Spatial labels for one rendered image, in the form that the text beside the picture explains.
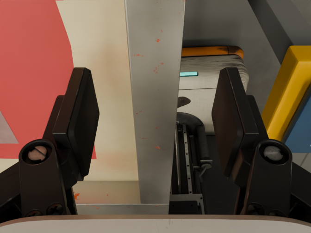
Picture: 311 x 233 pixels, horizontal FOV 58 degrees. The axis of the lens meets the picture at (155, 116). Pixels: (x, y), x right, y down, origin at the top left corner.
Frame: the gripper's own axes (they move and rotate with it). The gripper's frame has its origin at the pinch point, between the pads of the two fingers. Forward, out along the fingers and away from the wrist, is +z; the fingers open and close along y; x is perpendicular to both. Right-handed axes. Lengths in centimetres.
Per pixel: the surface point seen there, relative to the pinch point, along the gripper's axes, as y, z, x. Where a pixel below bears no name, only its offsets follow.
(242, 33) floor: 40, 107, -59
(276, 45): 17.0, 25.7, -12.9
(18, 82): -12.8, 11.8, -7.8
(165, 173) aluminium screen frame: 1.2, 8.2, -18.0
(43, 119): -11.9, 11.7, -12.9
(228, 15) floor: 32, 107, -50
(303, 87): 14.2, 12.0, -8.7
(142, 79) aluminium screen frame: -1.0, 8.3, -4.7
